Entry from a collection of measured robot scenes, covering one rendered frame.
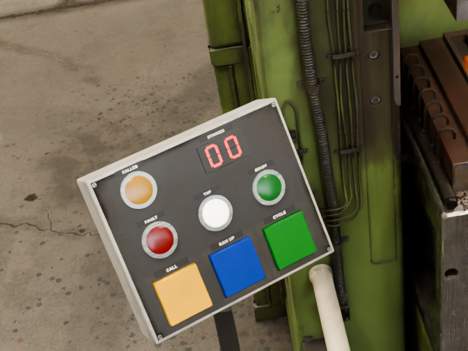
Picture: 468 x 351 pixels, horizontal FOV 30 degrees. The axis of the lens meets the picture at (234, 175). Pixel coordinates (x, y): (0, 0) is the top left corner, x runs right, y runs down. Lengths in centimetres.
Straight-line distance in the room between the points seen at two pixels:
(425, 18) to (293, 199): 71
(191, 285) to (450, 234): 52
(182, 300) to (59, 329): 148
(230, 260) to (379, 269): 62
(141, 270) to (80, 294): 156
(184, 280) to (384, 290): 73
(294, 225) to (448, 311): 47
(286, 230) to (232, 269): 11
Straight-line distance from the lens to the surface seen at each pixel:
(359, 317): 205
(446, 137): 168
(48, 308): 291
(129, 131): 357
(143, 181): 135
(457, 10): 145
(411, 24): 200
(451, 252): 168
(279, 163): 143
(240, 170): 140
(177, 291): 138
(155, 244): 136
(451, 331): 184
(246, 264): 141
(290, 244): 144
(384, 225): 187
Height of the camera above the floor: 199
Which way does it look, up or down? 38 degrees down
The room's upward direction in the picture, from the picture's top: 10 degrees counter-clockwise
